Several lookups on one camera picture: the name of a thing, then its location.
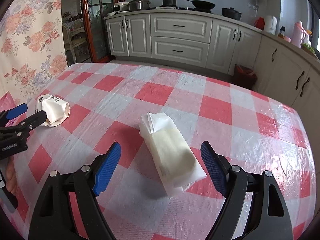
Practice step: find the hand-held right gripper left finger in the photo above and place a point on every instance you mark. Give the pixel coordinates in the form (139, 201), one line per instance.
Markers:
(106, 170)

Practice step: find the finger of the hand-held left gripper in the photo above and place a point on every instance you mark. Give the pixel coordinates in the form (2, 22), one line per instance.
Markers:
(17, 111)
(35, 120)

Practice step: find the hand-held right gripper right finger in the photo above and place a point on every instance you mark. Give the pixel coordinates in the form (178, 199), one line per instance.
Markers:
(213, 168)

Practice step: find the pink plastic bin bag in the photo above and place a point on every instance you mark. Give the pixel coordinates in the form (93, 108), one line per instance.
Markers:
(6, 100)

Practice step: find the white plastic packet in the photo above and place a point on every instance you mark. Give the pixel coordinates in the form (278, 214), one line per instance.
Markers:
(170, 150)

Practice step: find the person's left hand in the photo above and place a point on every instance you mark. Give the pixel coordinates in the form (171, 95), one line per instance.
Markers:
(11, 175)

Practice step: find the floral curtain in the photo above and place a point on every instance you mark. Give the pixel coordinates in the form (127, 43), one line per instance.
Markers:
(30, 30)

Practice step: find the red checkered tablecloth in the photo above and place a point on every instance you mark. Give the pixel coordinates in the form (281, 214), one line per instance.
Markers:
(155, 92)

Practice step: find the brown waste bin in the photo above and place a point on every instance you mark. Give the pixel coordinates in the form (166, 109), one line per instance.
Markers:
(245, 76)

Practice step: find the wood framed glass door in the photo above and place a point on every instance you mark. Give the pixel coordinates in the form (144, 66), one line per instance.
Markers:
(85, 30)

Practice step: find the cream base cabinet row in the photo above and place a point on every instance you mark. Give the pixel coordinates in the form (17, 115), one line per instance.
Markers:
(280, 65)

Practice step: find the white dish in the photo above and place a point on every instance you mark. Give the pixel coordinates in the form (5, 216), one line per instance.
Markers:
(111, 13)

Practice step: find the white rice cooker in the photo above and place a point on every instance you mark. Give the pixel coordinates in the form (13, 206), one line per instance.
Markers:
(121, 7)

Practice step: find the cream base cabinet with drawers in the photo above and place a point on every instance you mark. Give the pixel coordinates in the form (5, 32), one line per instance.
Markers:
(180, 25)

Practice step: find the small pink cup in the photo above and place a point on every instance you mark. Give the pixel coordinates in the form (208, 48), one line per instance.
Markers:
(287, 39)

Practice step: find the red jug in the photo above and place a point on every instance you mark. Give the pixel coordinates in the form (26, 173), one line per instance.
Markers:
(260, 23)

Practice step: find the basket of greens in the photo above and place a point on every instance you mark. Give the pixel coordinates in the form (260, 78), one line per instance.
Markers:
(308, 48)

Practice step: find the small dark bottle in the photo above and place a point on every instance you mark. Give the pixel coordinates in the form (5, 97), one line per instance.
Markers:
(282, 31)

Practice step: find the white electric kettle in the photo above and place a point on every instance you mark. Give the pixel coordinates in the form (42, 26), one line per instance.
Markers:
(270, 24)

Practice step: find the steel pressure cooker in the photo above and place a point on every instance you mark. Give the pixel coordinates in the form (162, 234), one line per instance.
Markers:
(138, 5)

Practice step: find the black casserole pot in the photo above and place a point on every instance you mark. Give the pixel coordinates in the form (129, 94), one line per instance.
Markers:
(231, 13)

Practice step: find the pink thermos flask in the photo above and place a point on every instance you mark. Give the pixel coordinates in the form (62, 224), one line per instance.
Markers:
(298, 35)

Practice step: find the spray bottle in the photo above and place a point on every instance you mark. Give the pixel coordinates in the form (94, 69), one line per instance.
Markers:
(308, 40)

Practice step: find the gas hob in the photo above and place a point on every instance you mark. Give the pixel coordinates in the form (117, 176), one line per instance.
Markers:
(180, 8)

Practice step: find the black frying pan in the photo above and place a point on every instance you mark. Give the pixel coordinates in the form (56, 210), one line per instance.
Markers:
(203, 4)

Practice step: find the black saucepan with lid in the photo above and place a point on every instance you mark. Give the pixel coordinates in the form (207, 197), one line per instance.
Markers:
(168, 1)

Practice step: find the white wall socket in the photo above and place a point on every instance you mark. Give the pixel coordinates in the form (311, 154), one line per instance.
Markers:
(253, 5)

